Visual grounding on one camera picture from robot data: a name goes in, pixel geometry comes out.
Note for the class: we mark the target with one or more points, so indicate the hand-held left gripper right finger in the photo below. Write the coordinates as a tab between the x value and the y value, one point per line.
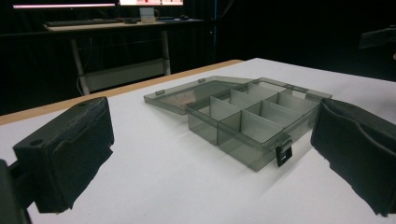
358	146

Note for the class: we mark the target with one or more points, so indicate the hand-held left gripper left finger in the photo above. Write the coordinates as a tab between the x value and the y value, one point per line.
62	155

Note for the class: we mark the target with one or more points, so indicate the clear grey compartment storage box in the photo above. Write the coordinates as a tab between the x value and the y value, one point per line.
249	124

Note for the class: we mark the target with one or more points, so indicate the background desk with metal legs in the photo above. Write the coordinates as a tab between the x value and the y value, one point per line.
121	46

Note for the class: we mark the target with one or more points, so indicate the black keyboard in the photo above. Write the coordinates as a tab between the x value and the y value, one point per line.
81	22

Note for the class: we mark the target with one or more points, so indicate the wide computer monitor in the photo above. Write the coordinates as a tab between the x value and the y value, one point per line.
63	5

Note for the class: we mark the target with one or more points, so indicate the white cup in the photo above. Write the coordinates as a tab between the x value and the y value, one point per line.
148	15

